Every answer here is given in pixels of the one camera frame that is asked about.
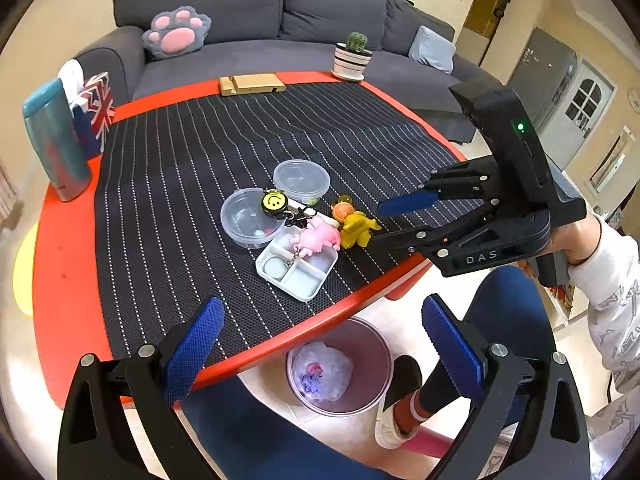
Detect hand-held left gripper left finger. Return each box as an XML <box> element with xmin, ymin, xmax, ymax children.
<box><xmin>56</xmin><ymin>296</ymin><xmax>226</xmax><ymax>480</ymax></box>

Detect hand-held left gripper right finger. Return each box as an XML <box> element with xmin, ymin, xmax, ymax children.
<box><xmin>421</xmin><ymin>294</ymin><xmax>592</xmax><ymax>480</ymax></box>

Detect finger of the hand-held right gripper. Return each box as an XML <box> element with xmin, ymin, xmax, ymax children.
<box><xmin>377</xmin><ymin>157</ymin><xmax>499</xmax><ymax>219</ymax></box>
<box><xmin>366</xmin><ymin>204</ymin><xmax>507</xmax><ymax>262</ymax></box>

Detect yellow toy figure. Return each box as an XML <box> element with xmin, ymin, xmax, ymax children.
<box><xmin>340</xmin><ymin>211</ymin><xmax>382</xmax><ymax>249</ymax></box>

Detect orange ball toy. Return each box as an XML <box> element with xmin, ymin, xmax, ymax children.
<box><xmin>332</xmin><ymin>195</ymin><xmax>357</xmax><ymax>222</ymax></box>

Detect pink pig toy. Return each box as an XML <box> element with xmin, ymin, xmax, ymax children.
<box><xmin>290</xmin><ymin>216</ymin><xmax>342</xmax><ymax>261</ymax></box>

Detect pink trash bin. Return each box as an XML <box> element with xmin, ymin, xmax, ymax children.
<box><xmin>286</xmin><ymin>316</ymin><xmax>393</xmax><ymax>416</ymax></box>

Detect clear round lidded container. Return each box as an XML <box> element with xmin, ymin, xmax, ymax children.
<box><xmin>273</xmin><ymin>159</ymin><xmax>331</xmax><ymax>206</ymax></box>

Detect white compartment tray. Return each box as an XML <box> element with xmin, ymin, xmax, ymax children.
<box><xmin>255</xmin><ymin>234</ymin><xmax>340</xmax><ymax>303</ymax></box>

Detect yellow smiley keychain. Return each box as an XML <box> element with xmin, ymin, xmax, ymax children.
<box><xmin>260</xmin><ymin>189</ymin><xmax>312</xmax><ymax>230</ymax></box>

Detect person's right forearm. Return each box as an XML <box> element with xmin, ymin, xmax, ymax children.
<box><xmin>567</xmin><ymin>214</ymin><xmax>640</xmax><ymax>401</ymax></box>

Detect person's right hand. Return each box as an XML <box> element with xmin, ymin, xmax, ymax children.
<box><xmin>549</xmin><ymin>213</ymin><xmax>604</xmax><ymax>266</ymax></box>

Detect black and white slipper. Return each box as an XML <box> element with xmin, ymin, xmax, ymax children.
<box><xmin>375</xmin><ymin>355</ymin><xmax>423</xmax><ymax>450</ymax></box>

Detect person's right leg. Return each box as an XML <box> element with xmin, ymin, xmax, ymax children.
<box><xmin>417</xmin><ymin>266</ymin><xmax>556</xmax><ymax>426</ymax></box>

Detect person's leg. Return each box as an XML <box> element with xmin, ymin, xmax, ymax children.
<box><xmin>417</xmin><ymin>266</ymin><xmax>556</xmax><ymax>426</ymax></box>
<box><xmin>180</xmin><ymin>375</ymin><xmax>401</xmax><ymax>480</ymax></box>

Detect grey door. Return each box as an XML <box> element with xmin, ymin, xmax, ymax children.
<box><xmin>506</xmin><ymin>27</ymin><xmax>578</xmax><ymax>133</ymax></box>

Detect white panelled door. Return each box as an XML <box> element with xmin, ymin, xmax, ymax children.
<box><xmin>550</xmin><ymin>60</ymin><xmax>616</xmax><ymax>171</ymax></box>

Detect white toy shelf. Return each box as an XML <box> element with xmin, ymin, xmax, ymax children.
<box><xmin>549</xmin><ymin>280</ymin><xmax>591</xmax><ymax>332</ymax></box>

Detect person's left leg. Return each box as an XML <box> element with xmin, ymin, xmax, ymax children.
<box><xmin>180</xmin><ymin>375</ymin><xmax>401</xmax><ymax>480</ymax></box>

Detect white plastic bag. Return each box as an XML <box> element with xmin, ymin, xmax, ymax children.
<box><xmin>292</xmin><ymin>341</ymin><xmax>355</xmax><ymax>402</ymax></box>

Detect light blue cushion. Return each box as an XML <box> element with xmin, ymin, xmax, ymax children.
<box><xmin>408</xmin><ymin>25</ymin><xmax>457</xmax><ymax>75</ymax></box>

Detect clear round open container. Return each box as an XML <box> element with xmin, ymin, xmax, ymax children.
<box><xmin>220</xmin><ymin>187</ymin><xmax>286</xmax><ymax>249</ymax></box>

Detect cactus in striped pot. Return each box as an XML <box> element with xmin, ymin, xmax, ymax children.
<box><xmin>334</xmin><ymin>32</ymin><xmax>373</xmax><ymax>80</ymax></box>

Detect brown door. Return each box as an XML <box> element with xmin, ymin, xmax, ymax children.
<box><xmin>462</xmin><ymin>0</ymin><xmax>518</xmax><ymax>43</ymax></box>

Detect yellow stool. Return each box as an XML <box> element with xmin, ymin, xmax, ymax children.
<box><xmin>12</xmin><ymin>222</ymin><xmax>42</xmax><ymax>318</ymax></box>

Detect wooden phone stand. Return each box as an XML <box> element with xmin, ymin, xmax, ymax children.
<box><xmin>219</xmin><ymin>73</ymin><xmax>287</xmax><ymax>97</ymax></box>

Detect black striped table mat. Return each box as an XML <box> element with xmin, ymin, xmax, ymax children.
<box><xmin>93</xmin><ymin>81</ymin><xmax>468</xmax><ymax>378</ymax></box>

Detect dark grey sofa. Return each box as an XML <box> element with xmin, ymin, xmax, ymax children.
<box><xmin>75</xmin><ymin>0</ymin><xmax>503</xmax><ymax>143</ymax></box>

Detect patterned curtain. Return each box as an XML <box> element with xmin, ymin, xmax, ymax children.
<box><xmin>0</xmin><ymin>160</ymin><xmax>26</xmax><ymax>231</ymax></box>

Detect teal thermos bottle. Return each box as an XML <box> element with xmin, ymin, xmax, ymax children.
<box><xmin>22</xmin><ymin>79</ymin><xmax>93</xmax><ymax>203</ymax></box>

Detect flag print tissue box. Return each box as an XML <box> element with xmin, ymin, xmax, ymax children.
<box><xmin>70</xmin><ymin>72</ymin><xmax>116</xmax><ymax>161</ymax></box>

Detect grey pink paw cushion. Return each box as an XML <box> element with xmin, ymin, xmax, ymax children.
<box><xmin>142</xmin><ymin>6</ymin><xmax>212</xmax><ymax>61</ymax></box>

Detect white tissue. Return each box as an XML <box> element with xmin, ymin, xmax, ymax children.
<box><xmin>57</xmin><ymin>58</ymin><xmax>85</xmax><ymax>98</ymax></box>

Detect framed wall mirror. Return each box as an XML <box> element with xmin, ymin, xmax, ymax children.
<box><xmin>590</xmin><ymin>127</ymin><xmax>633</xmax><ymax>193</ymax></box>

